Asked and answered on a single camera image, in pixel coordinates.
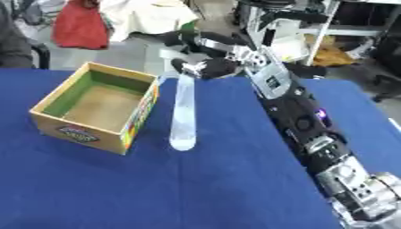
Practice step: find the cardboard box with green inside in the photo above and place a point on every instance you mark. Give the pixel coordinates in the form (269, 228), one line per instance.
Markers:
(99, 110)

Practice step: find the white metal shelf frame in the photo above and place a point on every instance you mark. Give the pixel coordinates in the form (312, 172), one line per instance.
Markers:
(325, 32)

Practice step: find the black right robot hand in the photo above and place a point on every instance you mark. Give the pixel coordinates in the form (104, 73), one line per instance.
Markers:
(219, 68)

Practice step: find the white cloth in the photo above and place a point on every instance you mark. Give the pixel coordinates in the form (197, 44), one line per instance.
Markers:
(146, 16)

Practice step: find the tall clear plastic bottle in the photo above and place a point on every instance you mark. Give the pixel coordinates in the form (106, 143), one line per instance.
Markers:
(184, 119)

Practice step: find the person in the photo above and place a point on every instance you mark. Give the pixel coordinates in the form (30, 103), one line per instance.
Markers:
(13, 44)

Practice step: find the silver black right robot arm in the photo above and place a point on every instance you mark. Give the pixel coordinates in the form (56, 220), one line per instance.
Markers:
(300, 114)

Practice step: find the black office chair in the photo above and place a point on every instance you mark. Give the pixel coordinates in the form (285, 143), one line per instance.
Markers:
(389, 68)

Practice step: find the red cloth bag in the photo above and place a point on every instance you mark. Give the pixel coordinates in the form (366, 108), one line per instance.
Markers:
(79, 27)

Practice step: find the yellow cloth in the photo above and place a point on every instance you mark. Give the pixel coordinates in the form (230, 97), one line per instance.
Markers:
(334, 55)

